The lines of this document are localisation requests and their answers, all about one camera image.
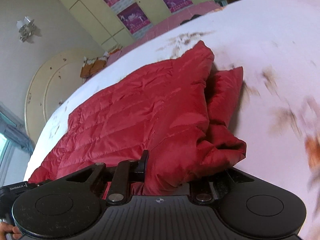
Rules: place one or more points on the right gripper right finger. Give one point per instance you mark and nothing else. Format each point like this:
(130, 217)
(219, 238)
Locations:
(200, 192)

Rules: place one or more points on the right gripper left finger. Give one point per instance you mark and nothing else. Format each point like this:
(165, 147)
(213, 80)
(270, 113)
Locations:
(127, 172)

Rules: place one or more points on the red puffer jacket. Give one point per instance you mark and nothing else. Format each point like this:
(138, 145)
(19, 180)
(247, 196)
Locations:
(178, 110)

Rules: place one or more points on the person's left hand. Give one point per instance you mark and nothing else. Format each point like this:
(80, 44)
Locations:
(6, 229)

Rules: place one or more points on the window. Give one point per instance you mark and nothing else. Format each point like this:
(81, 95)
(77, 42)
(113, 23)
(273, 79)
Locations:
(6, 149)

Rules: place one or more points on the blue grey curtain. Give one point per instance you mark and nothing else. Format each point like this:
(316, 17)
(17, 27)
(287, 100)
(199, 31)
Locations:
(13, 130)

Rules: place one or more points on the cream round headboard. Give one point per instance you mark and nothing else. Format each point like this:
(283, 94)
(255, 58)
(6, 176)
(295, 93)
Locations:
(55, 81)

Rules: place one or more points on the white floral bed sheet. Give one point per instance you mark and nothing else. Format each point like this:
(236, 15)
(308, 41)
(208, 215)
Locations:
(276, 42)

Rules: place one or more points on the lower left purple poster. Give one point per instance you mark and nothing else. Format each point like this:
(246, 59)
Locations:
(134, 18)

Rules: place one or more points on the black garment on bed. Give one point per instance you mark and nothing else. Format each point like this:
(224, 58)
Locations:
(192, 18)

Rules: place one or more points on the cream wardrobe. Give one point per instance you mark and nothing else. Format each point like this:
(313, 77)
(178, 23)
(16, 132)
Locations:
(103, 24)

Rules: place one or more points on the pink striped bed cover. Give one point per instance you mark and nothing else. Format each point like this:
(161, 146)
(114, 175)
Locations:
(166, 25)

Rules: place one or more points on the glass wall lamp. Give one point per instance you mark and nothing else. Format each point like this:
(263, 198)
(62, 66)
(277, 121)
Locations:
(26, 28)

